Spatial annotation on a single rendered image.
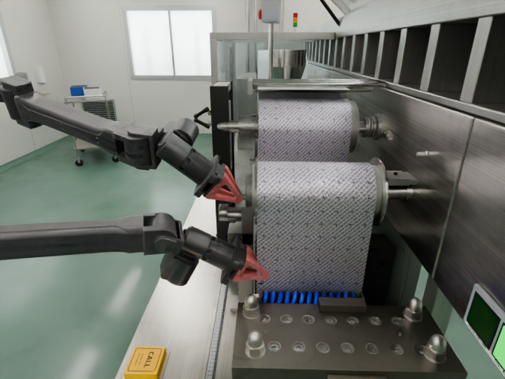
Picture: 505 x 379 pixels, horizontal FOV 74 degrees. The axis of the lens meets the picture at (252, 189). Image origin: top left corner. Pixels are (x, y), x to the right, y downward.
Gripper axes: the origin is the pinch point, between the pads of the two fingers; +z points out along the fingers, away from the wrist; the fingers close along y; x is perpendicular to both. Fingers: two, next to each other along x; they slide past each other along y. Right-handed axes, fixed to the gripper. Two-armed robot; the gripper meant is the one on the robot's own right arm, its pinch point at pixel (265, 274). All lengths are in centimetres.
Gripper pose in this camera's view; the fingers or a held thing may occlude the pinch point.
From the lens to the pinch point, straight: 76.3
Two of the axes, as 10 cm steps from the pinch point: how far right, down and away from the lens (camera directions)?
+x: 4.8, -8.0, -3.6
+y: -0.3, 4.0, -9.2
